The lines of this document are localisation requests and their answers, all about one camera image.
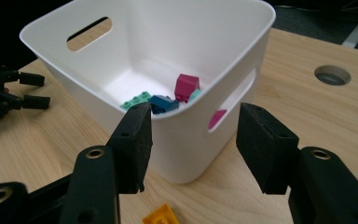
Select grey table grommet hole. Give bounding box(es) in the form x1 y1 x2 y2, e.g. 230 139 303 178
313 64 352 87

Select mint green toy brick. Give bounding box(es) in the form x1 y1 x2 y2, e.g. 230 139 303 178
119 91 153 110

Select light teal toy brick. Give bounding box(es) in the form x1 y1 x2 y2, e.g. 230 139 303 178
186 88 203 104

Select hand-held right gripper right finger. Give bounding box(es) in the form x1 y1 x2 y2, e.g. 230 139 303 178
235 102 300 195

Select orange toy brick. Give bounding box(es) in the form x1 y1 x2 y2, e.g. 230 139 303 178
141 203 180 224

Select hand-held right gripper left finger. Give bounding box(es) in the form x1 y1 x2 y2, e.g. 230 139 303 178
105 101 154 195

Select white plastic bin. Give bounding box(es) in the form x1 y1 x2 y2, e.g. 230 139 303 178
19 0 277 185

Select dark blue toy brick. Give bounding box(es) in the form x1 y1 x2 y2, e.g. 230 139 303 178
148 94 180 115

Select magenta toy brick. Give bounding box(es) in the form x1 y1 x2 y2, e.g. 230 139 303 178
207 108 227 131
173 73 200 104

